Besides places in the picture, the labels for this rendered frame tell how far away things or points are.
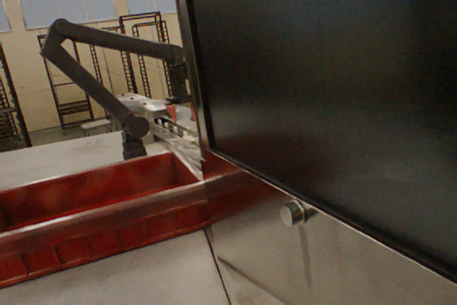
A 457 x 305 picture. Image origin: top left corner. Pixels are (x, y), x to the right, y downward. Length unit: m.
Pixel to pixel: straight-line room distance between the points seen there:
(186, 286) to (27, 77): 7.88
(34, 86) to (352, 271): 8.18
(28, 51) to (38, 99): 0.94
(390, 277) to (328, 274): 0.08
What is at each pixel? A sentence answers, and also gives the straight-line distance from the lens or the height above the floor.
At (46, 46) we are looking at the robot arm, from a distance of 1.27.
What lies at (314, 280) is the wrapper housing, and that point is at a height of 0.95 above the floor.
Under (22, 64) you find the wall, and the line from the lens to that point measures 8.38.
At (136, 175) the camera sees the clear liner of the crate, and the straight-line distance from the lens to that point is 1.03.
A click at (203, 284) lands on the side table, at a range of 0.63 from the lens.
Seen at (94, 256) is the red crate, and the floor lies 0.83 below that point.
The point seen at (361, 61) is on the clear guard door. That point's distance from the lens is 0.26.
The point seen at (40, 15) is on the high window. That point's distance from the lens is 8.41.
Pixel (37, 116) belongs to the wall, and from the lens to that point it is 8.42.
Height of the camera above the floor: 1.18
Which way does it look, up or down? 16 degrees down
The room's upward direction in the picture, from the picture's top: 8 degrees counter-clockwise
